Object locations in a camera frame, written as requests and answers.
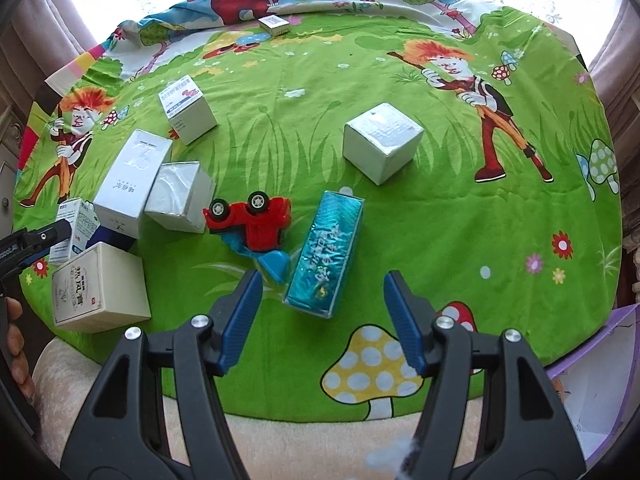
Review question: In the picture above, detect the mauve curtain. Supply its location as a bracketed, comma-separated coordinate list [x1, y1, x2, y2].
[0, 0, 101, 106]
[587, 0, 640, 121]

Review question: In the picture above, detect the person's left hand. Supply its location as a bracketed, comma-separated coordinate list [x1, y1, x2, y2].
[2, 297, 37, 402]

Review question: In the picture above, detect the silver cube box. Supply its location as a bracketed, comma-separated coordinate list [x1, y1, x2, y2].
[343, 102, 425, 186]

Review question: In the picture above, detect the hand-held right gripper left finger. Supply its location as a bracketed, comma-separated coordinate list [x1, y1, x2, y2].
[60, 270, 263, 480]

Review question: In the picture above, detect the white box with red print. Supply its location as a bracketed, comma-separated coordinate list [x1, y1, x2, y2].
[158, 76, 218, 146]

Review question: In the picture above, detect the small silver box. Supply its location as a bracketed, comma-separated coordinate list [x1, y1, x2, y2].
[258, 15, 291, 36]

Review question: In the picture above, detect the cream box with figure print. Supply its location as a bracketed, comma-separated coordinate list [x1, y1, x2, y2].
[51, 241, 152, 333]

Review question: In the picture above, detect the purple cardboard box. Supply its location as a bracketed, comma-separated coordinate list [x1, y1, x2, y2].
[545, 302, 640, 466]

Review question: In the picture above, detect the beige cushion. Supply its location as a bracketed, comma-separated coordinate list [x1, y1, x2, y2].
[30, 337, 561, 480]

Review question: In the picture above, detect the white blue-print medicine box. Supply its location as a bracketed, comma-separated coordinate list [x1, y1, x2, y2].
[49, 198, 98, 265]

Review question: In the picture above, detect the red toy truck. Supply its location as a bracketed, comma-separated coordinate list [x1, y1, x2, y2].
[202, 191, 293, 281]

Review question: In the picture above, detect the green cartoon bedsheet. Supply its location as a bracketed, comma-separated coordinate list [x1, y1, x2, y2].
[12, 0, 623, 421]

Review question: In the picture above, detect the white fluff tuft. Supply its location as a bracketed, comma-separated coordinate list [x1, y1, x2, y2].
[365, 435, 426, 480]

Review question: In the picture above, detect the large silver box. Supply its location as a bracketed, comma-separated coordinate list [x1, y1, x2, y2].
[145, 161, 216, 235]

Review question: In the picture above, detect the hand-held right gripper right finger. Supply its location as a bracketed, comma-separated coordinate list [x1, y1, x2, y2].
[382, 270, 586, 480]

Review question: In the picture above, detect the dark blue box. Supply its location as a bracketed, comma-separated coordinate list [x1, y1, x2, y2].
[92, 225, 136, 253]

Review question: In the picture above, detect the teal box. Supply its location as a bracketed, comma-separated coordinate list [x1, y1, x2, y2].
[283, 190, 366, 320]

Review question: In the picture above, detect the tall white box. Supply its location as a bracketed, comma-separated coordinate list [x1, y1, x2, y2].
[93, 129, 173, 239]

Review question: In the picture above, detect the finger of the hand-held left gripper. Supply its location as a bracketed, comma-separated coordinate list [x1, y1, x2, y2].
[11, 219, 73, 260]
[0, 254, 51, 283]

